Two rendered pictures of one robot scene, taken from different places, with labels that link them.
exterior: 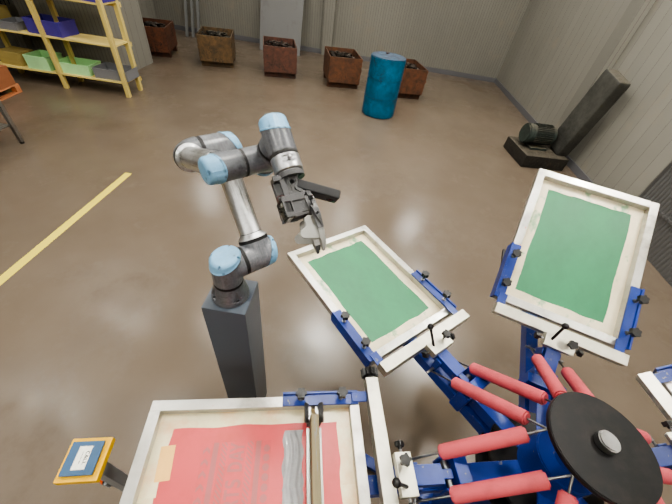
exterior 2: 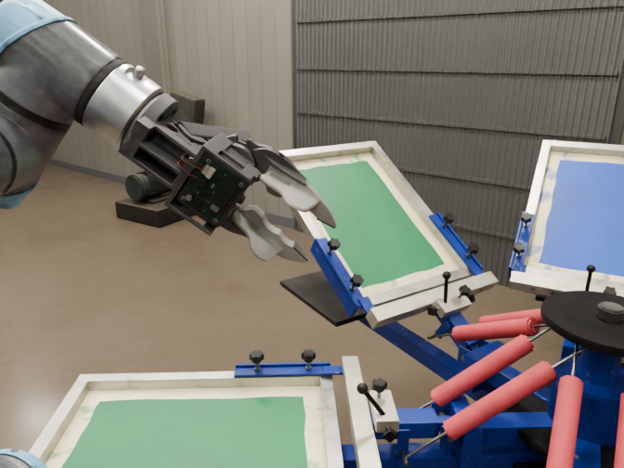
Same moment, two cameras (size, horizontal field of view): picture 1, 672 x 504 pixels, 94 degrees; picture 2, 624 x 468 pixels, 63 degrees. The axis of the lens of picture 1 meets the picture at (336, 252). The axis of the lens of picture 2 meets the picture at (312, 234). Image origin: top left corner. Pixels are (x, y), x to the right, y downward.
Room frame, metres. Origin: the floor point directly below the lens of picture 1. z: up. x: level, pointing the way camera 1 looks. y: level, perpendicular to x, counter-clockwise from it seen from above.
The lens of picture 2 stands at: (0.25, 0.44, 1.93)
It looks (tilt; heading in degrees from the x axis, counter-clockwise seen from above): 19 degrees down; 309
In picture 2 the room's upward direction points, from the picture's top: straight up
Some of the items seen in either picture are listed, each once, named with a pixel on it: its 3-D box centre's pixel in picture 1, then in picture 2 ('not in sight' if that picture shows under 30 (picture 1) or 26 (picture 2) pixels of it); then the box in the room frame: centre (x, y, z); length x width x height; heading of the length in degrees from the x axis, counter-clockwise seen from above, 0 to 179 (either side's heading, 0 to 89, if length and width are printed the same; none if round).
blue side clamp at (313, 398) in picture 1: (320, 400); not in sight; (0.50, -0.04, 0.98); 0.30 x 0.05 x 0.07; 101
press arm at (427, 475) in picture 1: (417, 476); not in sight; (0.29, -0.41, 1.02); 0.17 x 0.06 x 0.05; 101
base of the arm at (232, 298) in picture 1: (229, 286); not in sight; (0.78, 0.41, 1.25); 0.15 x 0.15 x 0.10
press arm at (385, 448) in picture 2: (417, 350); (354, 461); (0.85, -0.48, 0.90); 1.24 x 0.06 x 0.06; 41
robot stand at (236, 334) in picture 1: (243, 361); not in sight; (0.78, 0.41, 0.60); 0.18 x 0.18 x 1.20; 0
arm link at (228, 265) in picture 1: (227, 266); not in sight; (0.79, 0.40, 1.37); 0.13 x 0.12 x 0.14; 135
